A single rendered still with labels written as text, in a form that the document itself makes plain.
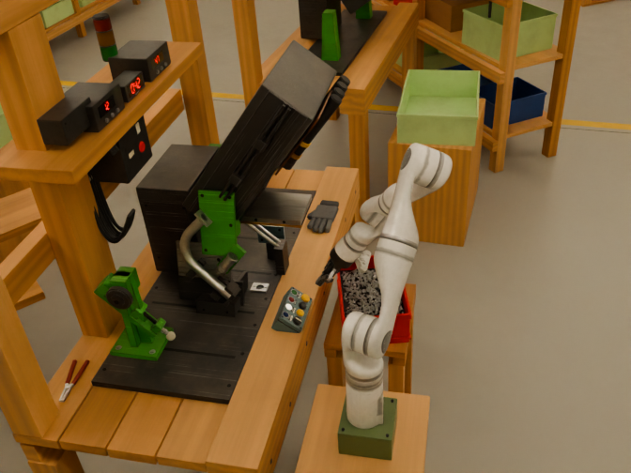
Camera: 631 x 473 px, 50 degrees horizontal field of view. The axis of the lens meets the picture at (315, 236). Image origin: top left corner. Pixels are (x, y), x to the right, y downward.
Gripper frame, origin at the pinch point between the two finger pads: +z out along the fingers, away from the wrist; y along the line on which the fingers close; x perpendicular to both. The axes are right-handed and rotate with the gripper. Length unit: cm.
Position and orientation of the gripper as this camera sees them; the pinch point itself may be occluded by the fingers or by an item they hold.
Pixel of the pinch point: (320, 280)
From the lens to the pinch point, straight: 207.7
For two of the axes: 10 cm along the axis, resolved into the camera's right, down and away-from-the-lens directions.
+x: 8.3, 5.3, 1.6
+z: -5.1, 6.2, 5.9
